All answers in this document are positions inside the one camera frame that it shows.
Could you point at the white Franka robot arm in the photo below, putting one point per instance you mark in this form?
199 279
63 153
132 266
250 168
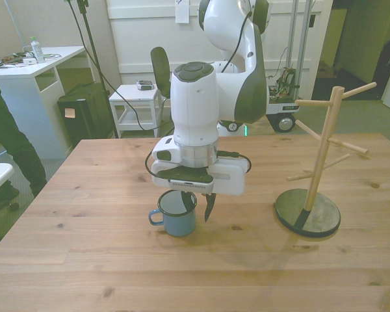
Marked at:
195 113

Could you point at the white wheeled cart with electronics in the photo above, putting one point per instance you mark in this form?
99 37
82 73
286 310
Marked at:
284 123

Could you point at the black camera tripod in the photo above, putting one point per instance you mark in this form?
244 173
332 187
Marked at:
83 6

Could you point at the dark plastic chair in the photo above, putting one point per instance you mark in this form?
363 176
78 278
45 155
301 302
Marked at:
159 65

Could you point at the person in dark clothes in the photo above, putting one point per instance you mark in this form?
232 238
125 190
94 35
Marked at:
19 146

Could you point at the orange sticky note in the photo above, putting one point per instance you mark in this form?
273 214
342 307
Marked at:
70 113

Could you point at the small grey device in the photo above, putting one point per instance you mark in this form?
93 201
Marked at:
144 86

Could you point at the white desk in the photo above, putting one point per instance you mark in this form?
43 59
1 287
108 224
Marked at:
22 97

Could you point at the clear plastic bottle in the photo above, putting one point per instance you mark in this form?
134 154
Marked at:
38 52

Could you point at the silver aluminium frame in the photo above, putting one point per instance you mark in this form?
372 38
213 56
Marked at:
305 32

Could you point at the black hard case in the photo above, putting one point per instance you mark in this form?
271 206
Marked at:
81 126

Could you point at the small white box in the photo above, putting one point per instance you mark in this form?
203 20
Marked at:
29 61

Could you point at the white wooden stool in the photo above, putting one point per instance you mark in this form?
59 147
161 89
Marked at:
133 92

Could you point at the cardboard box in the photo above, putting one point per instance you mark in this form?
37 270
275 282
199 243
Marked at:
328 70

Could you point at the white paper sheet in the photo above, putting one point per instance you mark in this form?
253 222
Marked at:
182 11

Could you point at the wooden mug tree stand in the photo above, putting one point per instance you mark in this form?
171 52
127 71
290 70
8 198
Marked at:
325 221

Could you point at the blue enamel mug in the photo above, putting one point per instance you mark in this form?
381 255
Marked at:
178 226

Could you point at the grey wrist camera black mount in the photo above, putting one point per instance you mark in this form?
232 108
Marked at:
188 177

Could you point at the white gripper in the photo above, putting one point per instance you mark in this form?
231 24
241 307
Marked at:
230 180

